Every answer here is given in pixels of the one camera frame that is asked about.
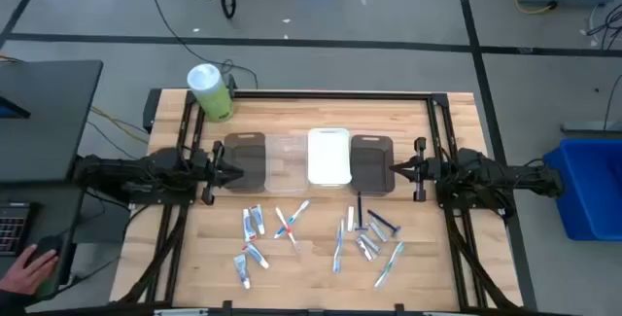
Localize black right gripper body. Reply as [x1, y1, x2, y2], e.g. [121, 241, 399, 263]
[412, 135, 443, 204]

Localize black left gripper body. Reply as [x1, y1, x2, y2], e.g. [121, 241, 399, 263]
[191, 139, 227, 206]

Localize small white toothpaste tube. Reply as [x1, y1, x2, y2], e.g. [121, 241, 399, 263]
[242, 208, 258, 244]
[249, 203, 267, 236]
[232, 253, 252, 291]

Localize red white bagged toothbrush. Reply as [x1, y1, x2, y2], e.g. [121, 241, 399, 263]
[274, 206, 302, 253]

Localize white bottle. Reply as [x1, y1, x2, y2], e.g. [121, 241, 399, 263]
[241, 241, 270, 270]

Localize teal white bagged toothbrush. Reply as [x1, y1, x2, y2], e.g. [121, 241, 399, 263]
[373, 240, 406, 291]

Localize person's forearm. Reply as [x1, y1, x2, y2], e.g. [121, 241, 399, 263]
[0, 289, 30, 316]

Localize smoked grey plastic bin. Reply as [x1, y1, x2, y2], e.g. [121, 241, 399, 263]
[223, 131, 267, 193]
[349, 134, 396, 196]

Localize clear plastic bin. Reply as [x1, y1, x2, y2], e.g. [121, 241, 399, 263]
[264, 133, 310, 195]

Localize green white wipes canister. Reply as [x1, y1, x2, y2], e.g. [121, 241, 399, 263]
[187, 62, 235, 123]

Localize white plastic bin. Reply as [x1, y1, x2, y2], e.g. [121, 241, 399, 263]
[306, 127, 353, 187]

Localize black computer desk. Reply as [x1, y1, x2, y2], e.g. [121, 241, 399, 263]
[0, 179, 86, 302]

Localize blue plastic tote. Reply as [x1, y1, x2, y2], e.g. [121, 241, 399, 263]
[542, 138, 622, 242]

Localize black computer mouse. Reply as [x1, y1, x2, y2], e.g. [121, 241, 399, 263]
[26, 234, 63, 263]

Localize black computer keyboard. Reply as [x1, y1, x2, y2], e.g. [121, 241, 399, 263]
[0, 202, 31, 258]

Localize person's hand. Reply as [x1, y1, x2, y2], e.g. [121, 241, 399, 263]
[0, 244, 60, 297]

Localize computer monitor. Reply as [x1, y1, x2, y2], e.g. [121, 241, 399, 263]
[0, 92, 31, 120]

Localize black aluminium rig frame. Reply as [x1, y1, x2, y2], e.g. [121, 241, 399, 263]
[110, 87, 525, 313]

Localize thin yellow wires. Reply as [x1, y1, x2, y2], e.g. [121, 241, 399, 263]
[89, 105, 150, 145]

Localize long black floor cable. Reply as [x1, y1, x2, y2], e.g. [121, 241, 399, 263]
[143, 0, 259, 89]

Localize thin black floor cable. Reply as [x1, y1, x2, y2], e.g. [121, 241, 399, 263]
[602, 73, 622, 131]

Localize black cable tangle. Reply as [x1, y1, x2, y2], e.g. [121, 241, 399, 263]
[585, 3, 622, 51]

